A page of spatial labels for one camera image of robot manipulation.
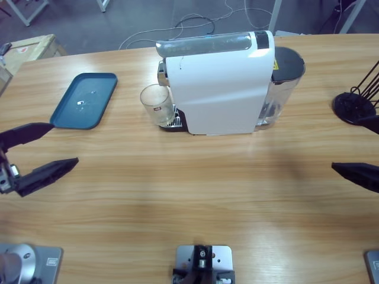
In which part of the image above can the silver coffee machine lever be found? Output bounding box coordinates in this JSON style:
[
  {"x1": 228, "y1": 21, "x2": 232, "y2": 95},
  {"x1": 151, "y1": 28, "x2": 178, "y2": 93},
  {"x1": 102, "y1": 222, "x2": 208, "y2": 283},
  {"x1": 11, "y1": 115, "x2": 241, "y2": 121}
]
[{"x1": 156, "y1": 31, "x2": 255, "y2": 57}]

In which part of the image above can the black floor cable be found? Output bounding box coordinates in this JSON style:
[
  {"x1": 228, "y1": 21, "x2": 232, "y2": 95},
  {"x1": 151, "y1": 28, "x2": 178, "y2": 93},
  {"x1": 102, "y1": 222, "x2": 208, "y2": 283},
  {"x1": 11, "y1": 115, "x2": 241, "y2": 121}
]
[{"x1": 205, "y1": 17, "x2": 217, "y2": 36}]

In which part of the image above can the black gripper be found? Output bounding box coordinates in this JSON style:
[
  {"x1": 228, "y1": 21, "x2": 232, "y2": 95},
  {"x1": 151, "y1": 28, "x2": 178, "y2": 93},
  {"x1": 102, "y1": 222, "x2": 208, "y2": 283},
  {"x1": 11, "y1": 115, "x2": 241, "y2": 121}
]
[{"x1": 0, "y1": 122, "x2": 80, "y2": 198}]

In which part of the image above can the white metal table frame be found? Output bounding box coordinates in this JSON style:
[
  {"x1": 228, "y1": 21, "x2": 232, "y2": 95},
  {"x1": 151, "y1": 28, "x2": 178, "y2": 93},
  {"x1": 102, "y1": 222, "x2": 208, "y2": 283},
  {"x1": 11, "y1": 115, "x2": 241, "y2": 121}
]
[{"x1": 0, "y1": 0, "x2": 50, "y2": 27}]

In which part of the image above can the white metal frame leg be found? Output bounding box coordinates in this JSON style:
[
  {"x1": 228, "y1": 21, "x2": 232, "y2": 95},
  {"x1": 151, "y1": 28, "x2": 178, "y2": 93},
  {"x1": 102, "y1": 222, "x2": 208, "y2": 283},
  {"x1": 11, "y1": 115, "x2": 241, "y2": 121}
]
[
  {"x1": 96, "y1": 0, "x2": 115, "y2": 13},
  {"x1": 268, "y1": 0, "x2": 284, "y2": 36},
  {"x1": 339, "y1": 0, "x2": 367, "y2": 34}
]

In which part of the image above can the grey mount plate dark post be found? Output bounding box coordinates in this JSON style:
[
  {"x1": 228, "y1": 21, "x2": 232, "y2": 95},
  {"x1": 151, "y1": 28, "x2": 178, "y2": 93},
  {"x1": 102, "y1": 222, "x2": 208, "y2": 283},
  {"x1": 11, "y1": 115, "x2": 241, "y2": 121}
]
[{"x1": 172, "y1": 244, "x2": 236, "y2": 284}]

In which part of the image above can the blue plastic tray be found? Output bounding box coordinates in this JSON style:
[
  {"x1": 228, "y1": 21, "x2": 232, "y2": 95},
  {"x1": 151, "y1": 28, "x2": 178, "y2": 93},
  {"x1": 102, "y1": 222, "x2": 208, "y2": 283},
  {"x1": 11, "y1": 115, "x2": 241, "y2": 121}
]
[{"x1": 49, "y1": 72, "x2": 118, "y2": 130}]

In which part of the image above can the white coffee machine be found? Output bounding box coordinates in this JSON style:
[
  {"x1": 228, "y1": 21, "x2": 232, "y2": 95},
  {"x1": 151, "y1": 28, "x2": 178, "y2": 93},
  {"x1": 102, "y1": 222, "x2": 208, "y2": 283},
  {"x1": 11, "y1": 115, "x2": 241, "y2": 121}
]
[{"x1": 156, "y1": 30, "x2": 276, "y2": 137}]

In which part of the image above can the clear glass cup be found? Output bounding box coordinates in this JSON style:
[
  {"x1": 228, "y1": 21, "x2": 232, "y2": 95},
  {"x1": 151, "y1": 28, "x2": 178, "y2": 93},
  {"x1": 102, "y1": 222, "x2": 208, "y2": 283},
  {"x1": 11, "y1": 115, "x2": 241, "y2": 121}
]
[{"x1": 140, "y1": 83, "x2": 174, "y2": 127}]

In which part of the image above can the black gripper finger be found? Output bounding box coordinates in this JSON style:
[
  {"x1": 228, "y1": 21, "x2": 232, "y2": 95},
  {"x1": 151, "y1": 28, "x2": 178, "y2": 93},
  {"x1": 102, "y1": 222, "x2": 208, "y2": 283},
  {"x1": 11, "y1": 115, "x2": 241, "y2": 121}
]
[
  {"x1": 356, "y1": 115, "x2": 379, "y2": 134},
  {"x1": 331, "y1": 162, "x2": 379, "y2": 193}
]

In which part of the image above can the wooden crate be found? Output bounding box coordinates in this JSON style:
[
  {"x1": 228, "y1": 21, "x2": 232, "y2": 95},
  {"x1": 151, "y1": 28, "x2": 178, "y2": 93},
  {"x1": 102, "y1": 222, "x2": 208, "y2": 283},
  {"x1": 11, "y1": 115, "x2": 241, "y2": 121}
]
[{"x1": 0, "y1": 34, "x2": 68, "y2": 97}]

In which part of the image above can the silver grate drip tray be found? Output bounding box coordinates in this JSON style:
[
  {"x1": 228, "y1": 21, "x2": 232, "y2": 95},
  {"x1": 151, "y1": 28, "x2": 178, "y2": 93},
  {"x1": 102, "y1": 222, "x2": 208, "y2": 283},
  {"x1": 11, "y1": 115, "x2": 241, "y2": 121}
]
[{"x1": 159, "y1": 104, "x2": 187, "y2": 133}]

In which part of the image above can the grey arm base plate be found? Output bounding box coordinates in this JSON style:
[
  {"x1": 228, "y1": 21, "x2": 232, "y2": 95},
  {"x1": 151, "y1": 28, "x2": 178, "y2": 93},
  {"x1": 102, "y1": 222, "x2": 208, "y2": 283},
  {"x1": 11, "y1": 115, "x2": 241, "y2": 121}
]
[
  {"x1": 363, "y1": 250, "x2": 379, "y2": 284},
  {"x1": 0, "y1": 242, "x2": 65, "y2": 284}
]

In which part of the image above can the clear water tank black lid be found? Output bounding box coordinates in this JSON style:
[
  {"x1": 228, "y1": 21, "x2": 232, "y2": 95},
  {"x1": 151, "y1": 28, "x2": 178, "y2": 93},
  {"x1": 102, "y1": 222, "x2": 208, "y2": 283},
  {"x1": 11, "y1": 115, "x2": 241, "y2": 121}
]
[{"x1": 256, "y1": 46, "x2": 306, "y2": 131}]

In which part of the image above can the black capsule holder with rods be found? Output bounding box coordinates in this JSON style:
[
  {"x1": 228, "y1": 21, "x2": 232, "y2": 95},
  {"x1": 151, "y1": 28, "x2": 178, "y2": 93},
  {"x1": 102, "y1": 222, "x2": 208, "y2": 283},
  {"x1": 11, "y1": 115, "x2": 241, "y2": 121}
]
[{"x1": 332, "y1": 60, "x2": 379, "y2": 127}]

